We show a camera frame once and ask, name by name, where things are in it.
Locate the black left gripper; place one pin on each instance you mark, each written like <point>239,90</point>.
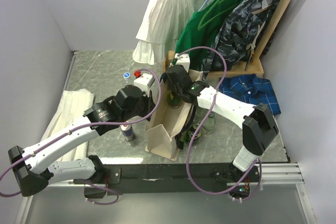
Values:
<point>150,104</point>

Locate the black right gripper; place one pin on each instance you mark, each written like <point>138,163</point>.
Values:
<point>170,86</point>

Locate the green gold-capped glass bottle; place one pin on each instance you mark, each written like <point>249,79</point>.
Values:
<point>173,100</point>

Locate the red bull can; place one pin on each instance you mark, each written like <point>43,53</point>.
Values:
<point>127,131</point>

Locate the beige canvas tote bag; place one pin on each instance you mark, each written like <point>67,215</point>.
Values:
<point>165,124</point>

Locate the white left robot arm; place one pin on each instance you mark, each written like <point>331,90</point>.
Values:
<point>38,166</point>

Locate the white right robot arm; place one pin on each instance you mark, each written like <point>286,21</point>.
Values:
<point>256,121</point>

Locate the clear water bottle far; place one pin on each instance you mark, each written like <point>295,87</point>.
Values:
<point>128,78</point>

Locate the green garment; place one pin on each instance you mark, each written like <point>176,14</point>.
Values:
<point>191,37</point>

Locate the folded white cloth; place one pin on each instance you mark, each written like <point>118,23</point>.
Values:
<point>71,107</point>

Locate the clear Chang soda bottle near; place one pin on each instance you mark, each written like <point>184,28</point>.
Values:
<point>209,124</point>

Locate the green beer bottle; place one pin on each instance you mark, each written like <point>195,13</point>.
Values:
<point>190,133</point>

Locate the blue plaid shirt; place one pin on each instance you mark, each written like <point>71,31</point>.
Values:
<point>251,89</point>

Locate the white pleated skirt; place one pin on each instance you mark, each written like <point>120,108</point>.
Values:
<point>161,27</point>

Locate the dark patterned garment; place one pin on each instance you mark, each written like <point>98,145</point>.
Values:
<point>242,30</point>

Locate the green hanger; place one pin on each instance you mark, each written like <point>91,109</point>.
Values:
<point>218,8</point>

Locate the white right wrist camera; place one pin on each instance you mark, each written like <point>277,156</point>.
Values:
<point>183,60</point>

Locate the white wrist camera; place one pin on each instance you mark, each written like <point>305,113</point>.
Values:
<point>183,60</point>
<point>143,81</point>

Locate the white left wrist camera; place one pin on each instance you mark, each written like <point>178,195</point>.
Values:
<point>143,81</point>

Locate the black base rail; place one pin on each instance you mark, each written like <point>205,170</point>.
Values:
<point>166,178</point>

